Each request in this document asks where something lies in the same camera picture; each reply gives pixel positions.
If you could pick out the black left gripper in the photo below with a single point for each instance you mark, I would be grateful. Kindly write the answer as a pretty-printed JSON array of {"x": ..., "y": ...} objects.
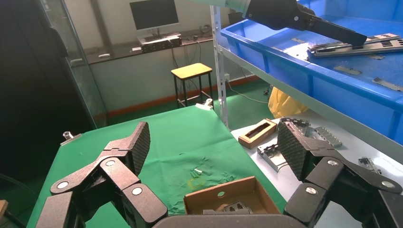
[{"x": 277, "y": 14}]

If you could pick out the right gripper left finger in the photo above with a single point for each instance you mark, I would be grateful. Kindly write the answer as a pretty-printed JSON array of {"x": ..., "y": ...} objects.
[{"x": 110, "y": 179}]

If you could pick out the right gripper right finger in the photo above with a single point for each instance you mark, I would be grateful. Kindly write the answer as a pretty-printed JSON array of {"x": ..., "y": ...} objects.
[{"x": 314, "y": 170}]

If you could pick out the steel IO shield plate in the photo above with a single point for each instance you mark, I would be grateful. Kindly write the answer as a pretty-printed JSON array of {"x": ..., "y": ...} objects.
[
  {"x": 384, "y": 47},
  {"x": 245, "y": 209},
  {"x": 382, "y": 37}
]

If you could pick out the blue plastic tray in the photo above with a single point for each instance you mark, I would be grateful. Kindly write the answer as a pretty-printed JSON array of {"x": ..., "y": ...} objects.
[{"x": 346, "y": 91}]

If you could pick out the small brown box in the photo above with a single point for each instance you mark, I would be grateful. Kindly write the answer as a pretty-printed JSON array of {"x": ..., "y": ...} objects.
[{"x": 263, "y": 137}]

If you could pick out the brown cardboard box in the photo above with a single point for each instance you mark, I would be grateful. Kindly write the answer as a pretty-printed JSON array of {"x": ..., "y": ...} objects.
[{"x": 233, "y": 188}]

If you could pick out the grey tape strip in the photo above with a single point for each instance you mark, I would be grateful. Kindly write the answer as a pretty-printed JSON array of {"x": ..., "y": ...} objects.
[
  {"x": 376, "y": 57},
  {"x": 387, "y": 84},
  {"x": 348, "y": 70},
  {"x": 297, "y": 40}
]

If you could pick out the white base board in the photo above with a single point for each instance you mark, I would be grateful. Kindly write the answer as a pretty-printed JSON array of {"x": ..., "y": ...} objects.
[{"x": 349, "y": 148}]

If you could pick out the short steel channel piece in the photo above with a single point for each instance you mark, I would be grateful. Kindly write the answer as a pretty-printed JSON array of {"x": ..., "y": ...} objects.
[{"x": 367, "y": 163}]

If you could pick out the silver binder clip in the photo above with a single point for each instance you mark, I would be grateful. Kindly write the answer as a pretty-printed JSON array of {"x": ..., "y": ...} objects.
[
  {"x": 204, "y": 104},
  {"x": 70, "y": 137}
]

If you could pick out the white metal shelf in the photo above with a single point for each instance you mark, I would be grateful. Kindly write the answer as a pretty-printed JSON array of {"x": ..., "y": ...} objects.
[{"x": 314, "y": 106}]

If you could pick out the yellow plastic bag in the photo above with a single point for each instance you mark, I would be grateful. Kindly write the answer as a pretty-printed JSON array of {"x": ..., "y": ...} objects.
[{"x": 283, "y": 104}]

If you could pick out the green table cloth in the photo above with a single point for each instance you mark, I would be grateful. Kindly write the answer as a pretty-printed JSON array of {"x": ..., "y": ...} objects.
[{"x": 176, "y": 135}]

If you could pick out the small silver screw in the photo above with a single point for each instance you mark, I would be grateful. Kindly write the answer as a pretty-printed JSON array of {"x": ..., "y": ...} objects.
[{"x": 197, "y": 171}]

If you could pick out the dark glass cabinet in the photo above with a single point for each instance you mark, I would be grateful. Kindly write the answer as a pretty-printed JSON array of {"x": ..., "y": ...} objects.
[{"x": 31, "y": 78}]

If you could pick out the yellow top metal stool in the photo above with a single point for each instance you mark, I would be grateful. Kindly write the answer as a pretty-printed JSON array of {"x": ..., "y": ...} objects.
[{"x": 190, "y": 70}]

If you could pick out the black rack device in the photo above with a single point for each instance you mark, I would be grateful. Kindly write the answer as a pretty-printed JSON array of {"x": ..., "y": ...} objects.
[{"x": 160, "y": 44}]

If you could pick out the black computer monitor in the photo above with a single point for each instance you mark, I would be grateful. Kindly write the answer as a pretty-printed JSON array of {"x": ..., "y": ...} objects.
[{"x": 154, "y": 14}]

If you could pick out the slotted steel bracket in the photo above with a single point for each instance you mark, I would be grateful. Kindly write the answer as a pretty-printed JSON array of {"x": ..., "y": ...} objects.
[
  {"x": 329, "y": 137},
  {"x": 294, "y": 121}
]

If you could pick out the perforated metal rack post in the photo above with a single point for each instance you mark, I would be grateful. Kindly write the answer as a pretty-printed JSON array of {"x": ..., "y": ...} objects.
[{"x": 219, "y": 63}]

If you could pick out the dark wall counter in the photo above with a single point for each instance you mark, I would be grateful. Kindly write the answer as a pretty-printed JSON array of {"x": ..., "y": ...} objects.
[{"x": 119, "y": 53}]

